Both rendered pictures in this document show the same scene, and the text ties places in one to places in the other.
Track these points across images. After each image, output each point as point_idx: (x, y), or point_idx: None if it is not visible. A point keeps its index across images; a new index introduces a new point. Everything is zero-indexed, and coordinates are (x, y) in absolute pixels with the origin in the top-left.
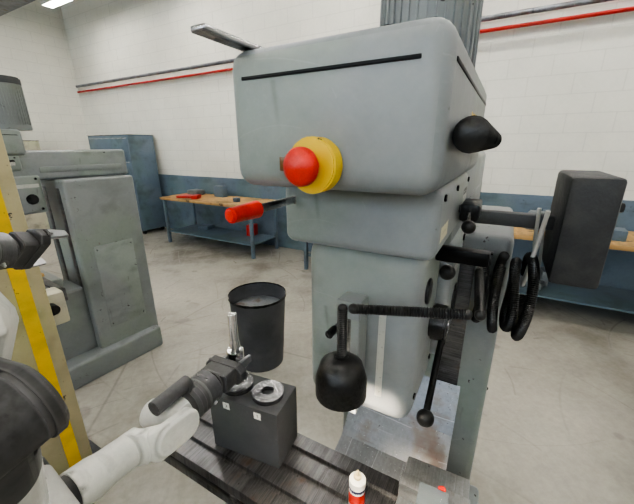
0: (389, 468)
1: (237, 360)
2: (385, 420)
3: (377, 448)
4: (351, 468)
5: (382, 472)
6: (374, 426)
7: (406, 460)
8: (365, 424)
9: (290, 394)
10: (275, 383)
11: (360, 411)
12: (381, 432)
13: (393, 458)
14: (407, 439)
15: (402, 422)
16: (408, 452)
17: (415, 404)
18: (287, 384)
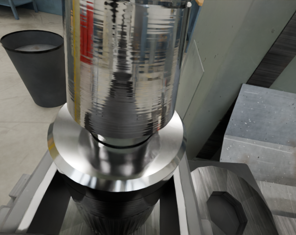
0: (278, 197)
1: (163, 190)
2: (264, 150)
3: (258, 179)
4: (285, 231)
5: (275, 204)
6: (253, 159)
7: (288, 183)
8: (243, 159)
9: (261, 191)
10: (220, 176)
11: (236, 146)
12: (261, 163)
13: (276, 185)
14: (288, 164)
15: (282, 149)
16: (290, 176)
17: None
18: (229, 163)
